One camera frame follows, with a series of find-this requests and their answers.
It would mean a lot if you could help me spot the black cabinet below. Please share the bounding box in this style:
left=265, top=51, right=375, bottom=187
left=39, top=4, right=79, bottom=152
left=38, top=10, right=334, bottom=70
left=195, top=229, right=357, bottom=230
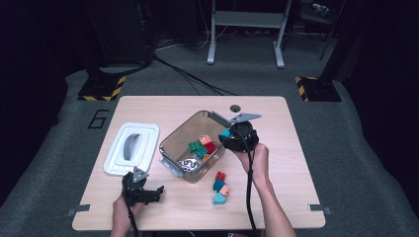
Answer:
left=82, top=0, right=154, bottom=67

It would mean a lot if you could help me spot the transparent grey storage box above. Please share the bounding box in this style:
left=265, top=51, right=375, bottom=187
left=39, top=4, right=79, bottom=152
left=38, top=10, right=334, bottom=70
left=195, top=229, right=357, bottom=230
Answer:
left=158, top=110, right=233, bottom=185

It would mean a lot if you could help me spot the person's left hand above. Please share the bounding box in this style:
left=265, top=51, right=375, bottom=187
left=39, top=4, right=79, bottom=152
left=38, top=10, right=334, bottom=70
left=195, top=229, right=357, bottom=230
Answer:
left=112, top=196, right=144, bottom=228

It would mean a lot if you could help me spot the black floor cable bundle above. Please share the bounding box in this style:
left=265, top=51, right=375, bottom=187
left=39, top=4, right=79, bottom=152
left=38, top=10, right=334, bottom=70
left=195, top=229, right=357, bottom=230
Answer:
left=152, top=53, right=239, bottom=97

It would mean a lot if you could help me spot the grey device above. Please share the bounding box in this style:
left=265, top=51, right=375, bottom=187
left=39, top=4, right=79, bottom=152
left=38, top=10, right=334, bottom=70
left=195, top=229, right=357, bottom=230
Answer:
left=310, top=2, right=330, bottom=16

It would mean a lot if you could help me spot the white toy car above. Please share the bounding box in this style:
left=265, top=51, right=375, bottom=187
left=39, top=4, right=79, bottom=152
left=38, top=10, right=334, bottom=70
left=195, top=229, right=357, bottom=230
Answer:
left=179, top=158, right=199, bottom=172

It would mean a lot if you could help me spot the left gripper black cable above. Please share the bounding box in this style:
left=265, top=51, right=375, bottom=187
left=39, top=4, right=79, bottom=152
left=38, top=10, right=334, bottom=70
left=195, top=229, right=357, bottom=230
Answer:
left=125, top=197, right=141, bottom=237

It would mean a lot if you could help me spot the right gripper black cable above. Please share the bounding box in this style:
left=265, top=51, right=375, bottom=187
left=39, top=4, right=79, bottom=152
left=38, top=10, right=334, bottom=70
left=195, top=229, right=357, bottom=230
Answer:
left=228, top=126, right=260, bottom=237

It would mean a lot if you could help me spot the black striped stand base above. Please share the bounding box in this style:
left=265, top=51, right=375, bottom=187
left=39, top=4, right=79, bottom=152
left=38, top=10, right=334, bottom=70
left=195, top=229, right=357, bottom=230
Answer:
left=294, top=76, right=343, bottom=103
left=77, top=75, right=127, bottom=103

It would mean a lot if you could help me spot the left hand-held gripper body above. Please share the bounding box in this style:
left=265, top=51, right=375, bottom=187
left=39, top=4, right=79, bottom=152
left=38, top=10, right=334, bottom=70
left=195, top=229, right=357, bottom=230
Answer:
left=122, top=166, right=149, bottom=207

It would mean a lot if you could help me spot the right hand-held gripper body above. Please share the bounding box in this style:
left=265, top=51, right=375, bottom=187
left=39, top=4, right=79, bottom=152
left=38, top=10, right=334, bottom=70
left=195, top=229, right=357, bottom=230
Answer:
left=230, top=113, right=262, bottom=152

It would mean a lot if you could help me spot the grey metal stand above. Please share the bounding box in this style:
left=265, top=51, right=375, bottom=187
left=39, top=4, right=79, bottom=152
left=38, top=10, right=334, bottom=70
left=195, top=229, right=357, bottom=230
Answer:
left=207, top=0, right=293, bottom=69

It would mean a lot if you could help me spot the white lid with grey handle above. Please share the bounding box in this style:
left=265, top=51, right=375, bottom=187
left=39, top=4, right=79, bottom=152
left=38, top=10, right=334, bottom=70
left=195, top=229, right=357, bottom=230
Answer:
left=103, top=121, right=161, bottom=177

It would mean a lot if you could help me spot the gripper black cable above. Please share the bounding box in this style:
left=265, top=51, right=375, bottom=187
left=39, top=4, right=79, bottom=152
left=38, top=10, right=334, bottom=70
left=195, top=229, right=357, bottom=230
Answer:
left=125, top=197, right=141, bottom=237
left=228, top=126, right=260, bottom=237

